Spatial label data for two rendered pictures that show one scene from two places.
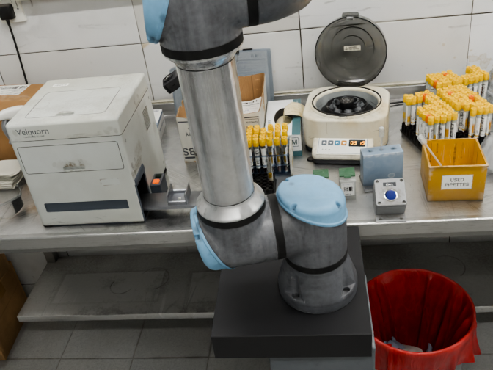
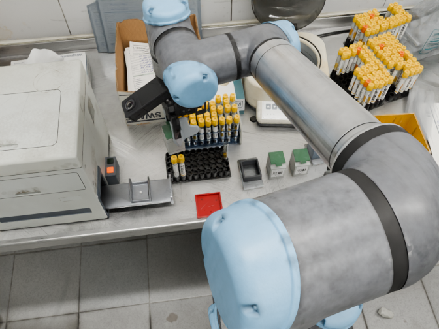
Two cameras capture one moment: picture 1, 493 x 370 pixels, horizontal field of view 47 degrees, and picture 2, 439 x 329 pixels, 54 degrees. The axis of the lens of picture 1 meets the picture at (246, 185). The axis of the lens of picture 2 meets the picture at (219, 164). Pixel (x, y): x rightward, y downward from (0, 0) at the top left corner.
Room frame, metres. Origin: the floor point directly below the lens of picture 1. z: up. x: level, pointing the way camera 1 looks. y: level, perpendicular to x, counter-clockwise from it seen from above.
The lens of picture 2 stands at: (0.66, 0.13, 1.89)
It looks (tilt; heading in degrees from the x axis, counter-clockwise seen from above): 58 degrees down; 343
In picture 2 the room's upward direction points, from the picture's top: straight up
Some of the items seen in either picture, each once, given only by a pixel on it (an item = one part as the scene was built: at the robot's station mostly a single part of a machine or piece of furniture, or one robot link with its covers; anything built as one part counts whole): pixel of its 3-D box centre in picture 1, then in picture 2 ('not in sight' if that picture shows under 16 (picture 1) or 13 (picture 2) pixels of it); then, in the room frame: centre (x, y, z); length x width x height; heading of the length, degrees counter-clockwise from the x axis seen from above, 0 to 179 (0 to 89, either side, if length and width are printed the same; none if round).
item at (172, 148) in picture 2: not in sight; (173, 138); (1.23, 0.07, 1.08); 0.05 x 0.04 x 0.06; 4
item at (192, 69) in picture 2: not in sight; (196, 66); (1.13, 0.03, 1.40); 0.11 x 0.11 x 0.08; 2
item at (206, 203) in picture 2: not in sight; (209, 205); (1.14, 0.01, 0.88); 0.07 x 0.07 x 0.01; 81
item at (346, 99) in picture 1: (346, 109); not in sight; (1.48, -0.32, 0.97); 0.15 x 0.15 x 0.07
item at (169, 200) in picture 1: (170, 197); (131, 192); (1.21, 0.20, 0.92); 0.21 x 0.07 x 0.05; 81
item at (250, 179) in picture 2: not in sight; (250, 171); (1.20, -0.12, 0.89); 0.09 x 0.05 x 0.04; 173
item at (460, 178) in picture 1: (452, 169); (391, 144); (1.16, -0.51, 0.93); 0.13 x 0.13 x 0.10; 78
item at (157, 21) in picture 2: not in sight; (168, 28); (1.23, 0.05, 1.40); 0.09 x 0.08 x 0.11; 3
